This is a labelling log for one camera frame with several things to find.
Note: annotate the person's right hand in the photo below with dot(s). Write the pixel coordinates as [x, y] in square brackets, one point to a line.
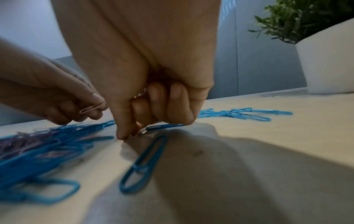
[138, 54]

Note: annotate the person's left hand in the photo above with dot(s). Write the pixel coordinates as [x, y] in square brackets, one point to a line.
[41, 87]

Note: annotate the single pink paper clip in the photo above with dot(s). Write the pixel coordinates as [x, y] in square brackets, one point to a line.
[92, 107]

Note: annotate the pile of blue pink paperclips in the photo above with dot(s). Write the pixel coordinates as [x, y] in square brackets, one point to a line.
[16, 166]

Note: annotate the green plant in white pot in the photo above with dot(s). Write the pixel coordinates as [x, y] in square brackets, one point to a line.
[326, 65]

